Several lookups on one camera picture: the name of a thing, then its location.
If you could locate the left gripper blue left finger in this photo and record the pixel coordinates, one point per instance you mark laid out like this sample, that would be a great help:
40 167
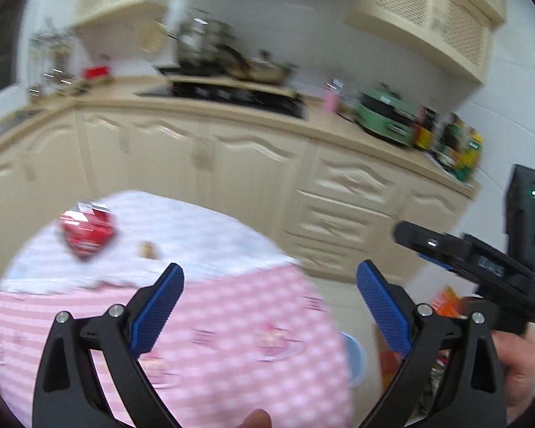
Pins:
67 390

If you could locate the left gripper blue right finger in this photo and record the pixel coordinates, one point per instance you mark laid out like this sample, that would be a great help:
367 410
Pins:
471 392

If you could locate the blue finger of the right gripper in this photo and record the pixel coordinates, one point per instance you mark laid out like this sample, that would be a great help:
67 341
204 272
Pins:
436 262

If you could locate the crushed red cola can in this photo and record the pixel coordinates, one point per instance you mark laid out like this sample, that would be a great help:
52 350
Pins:
87 228

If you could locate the light blue trash bin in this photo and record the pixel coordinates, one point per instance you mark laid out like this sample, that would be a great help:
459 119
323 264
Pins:
356 360

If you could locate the person's right hand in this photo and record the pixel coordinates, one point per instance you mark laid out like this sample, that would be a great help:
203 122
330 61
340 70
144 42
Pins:
518 354

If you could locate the orange rice bag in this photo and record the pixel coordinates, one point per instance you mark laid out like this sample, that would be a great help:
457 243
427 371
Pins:
447 303

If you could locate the brown cardboard box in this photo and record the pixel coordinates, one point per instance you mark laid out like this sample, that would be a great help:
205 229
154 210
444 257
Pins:
389 361

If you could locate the cream lower cabinets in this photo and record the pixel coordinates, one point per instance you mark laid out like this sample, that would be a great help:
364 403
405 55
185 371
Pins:
323 190

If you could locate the cream cabinets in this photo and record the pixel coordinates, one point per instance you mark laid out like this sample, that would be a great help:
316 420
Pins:
453 35
323 190

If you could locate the dark sauce bottles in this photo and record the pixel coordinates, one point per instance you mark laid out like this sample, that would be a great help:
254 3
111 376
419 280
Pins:
456 147

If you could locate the pink checkered tablecloth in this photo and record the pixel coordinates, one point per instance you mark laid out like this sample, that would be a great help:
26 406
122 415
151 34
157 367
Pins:
250 330

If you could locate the green rice cooker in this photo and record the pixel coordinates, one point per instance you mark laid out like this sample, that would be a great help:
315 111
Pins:
384 115

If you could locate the pink utensil cup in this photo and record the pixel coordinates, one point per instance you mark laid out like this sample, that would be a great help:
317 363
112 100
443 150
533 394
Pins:
332 97

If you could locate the black gas stove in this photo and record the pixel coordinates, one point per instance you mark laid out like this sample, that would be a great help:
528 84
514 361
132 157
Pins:
223 89

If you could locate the cream upper cabinets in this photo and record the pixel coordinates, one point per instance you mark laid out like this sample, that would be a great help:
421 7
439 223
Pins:
453 35

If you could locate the steel wok with lid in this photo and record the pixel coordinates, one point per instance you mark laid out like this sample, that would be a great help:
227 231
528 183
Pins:
262 69

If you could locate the red bowl on counter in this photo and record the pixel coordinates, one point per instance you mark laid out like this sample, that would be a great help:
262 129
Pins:
98 70

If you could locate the stainless steel steamer pot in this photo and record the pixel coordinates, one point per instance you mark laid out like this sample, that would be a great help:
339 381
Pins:
197 39

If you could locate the hanging utensil rack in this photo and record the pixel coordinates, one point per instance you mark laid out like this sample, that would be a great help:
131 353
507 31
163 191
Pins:
49 56

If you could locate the round woven trivet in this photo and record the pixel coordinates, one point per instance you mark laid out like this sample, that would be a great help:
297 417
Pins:
151 37

